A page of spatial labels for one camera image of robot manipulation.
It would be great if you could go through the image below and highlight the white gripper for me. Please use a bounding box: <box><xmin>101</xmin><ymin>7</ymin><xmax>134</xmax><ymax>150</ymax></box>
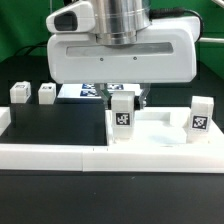
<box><xmin>46</xmin><ymin>1</ymin><xmax>201</xmax><ymax>110</ymax></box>

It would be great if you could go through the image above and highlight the white square table top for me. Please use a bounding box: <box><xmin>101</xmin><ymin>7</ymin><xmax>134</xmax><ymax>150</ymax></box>
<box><xmin>105</xmin><ymin>107</ymin><xmax>224</xmax><ymax>153</ymax></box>

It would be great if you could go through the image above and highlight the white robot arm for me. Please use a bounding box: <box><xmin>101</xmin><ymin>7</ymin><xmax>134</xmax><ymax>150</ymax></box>
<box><xmin>46</xmin><ymin>0</ymin><xmax>207</xmax><ymax>107</ymax></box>

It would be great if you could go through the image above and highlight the white marker sheet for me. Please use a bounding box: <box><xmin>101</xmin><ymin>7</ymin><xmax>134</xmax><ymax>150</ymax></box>
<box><xmin>58</xmin><ymin>84</ymin><xmax>141</xmax><ymax>99</ymax></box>

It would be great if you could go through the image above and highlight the white U-shaped fence wall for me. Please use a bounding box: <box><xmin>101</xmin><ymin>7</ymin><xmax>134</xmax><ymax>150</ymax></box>
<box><xmin>0</xmin><ymin>106</ymin><xmax>224</xmax><ymax>174</ymax></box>

